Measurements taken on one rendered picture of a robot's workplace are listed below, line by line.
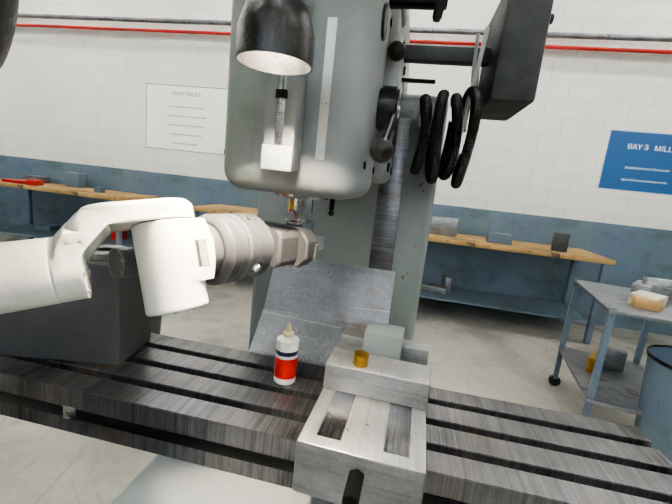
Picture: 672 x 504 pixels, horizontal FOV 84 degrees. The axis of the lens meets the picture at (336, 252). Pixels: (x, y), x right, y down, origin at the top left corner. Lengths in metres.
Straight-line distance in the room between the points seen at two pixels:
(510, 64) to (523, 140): 4.16
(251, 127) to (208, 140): 4.97
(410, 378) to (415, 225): 0.48
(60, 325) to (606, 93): 5.19
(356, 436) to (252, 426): 0.18
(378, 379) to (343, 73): 0.41
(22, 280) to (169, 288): 0.12
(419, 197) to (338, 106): 0.49
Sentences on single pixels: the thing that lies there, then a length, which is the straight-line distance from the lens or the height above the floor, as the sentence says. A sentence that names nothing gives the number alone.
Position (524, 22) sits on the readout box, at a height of 1.65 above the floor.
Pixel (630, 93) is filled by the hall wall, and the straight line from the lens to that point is 5.41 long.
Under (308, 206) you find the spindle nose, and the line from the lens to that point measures 0.58.
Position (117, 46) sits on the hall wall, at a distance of 6.47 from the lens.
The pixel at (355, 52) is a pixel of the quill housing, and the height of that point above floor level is 1.49.
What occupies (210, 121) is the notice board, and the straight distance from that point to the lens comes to 5.52.
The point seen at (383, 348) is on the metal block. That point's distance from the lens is 0.60.
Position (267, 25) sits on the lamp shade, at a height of 1.46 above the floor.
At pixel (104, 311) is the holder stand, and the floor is 1.07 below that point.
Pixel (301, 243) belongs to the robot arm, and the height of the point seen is 1.24.
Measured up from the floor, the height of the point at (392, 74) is 1.52.
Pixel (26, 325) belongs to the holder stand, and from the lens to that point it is 0.87.
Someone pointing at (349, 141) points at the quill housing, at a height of 1.39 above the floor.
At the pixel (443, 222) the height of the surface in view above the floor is 1.02.
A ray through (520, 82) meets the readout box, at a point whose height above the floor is 1.55.
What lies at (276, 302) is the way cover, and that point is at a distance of 0.99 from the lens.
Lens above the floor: 1.33
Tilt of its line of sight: 11 degrees down
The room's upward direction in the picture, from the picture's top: 6 degrees clockwise
